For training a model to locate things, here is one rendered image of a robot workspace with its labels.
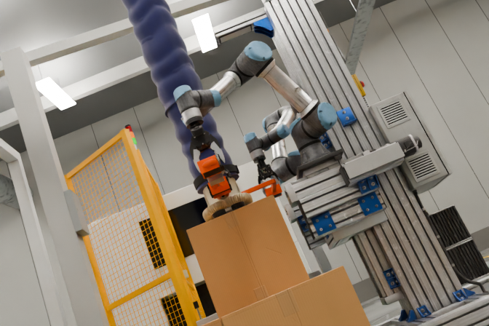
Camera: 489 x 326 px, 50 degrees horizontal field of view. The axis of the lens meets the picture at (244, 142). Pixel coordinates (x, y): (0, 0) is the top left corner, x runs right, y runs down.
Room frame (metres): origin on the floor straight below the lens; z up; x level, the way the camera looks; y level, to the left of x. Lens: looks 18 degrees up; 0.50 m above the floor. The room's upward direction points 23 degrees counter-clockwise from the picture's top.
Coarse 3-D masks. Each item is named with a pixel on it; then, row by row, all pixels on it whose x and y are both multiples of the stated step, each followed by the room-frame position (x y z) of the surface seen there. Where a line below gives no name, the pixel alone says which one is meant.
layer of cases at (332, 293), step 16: (336, 272) 1.64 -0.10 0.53; (288, 288) 1.62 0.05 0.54; (304, 288) 1.62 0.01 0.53; (320, 288) 1.63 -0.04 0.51; (336, 288) 1.64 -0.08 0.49; (352, 288) 1.64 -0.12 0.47; (256, 304) 1.60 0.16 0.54; (272, 304) 1.61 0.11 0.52; (288, 304) 1.62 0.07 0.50; (304, 304) 1.62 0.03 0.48; (320, 304) 1.63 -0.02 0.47; (336, 304) 1.63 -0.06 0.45; (352, 304) 1.64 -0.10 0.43; (224, 320) 1.59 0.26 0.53; (240, 320) 1.59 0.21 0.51; (256, 320) 1.60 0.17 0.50; (272, 320) 1.61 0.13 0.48; (288, 320) 1.61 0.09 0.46; (304, 320) 1.62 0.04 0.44; (320, 320) 1.63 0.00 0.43; (336, 320) 1.63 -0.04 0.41; (352, 320) 1.64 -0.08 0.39
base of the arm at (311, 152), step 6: (306, 144) 2.39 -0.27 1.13; (312, 144) 2.39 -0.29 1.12; (318, 144) 2.40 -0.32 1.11; (300, 150) 2.43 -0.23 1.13; (306, 150) 2.40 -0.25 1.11; (312, 150) 2.39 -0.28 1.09; (318, 150) 2.39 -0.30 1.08; (324, 150) 2.41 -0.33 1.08; (306, 156) 2.41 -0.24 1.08; (312, 156) 2.38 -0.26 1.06; (318, 156) 2.37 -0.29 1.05; (306, 162) 2.39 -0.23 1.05
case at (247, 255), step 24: (240, 216) 2.21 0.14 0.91; (264, 216) 2.21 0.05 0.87; (192, 240) 2.19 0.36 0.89; (216, 240) 2.20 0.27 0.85; (240, 240) 2.20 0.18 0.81; (264, 240) 2.21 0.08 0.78; (288, 240) 2.22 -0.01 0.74; (216, 264) 2.19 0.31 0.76; (240, 264) 2.20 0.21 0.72; (264, 264) 2.21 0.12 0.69; (288, 264) 2.22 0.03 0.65; (216, 288) 2.19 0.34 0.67; (240, 288) 2.20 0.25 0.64; (264, 288) 2.21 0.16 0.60
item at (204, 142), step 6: (192, 120) 1.89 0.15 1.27; (198, 120) 1.90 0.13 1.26; (186, 126) 1.91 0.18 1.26; (204, 132) 1.90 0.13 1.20; (192, 138) 1.89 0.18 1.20; (198, 138) 1.90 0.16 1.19; (198, 144) 1.90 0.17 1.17; (204, 144) 1.90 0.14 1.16; (198, 150) 1.93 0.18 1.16; (204, 150) 1.96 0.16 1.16
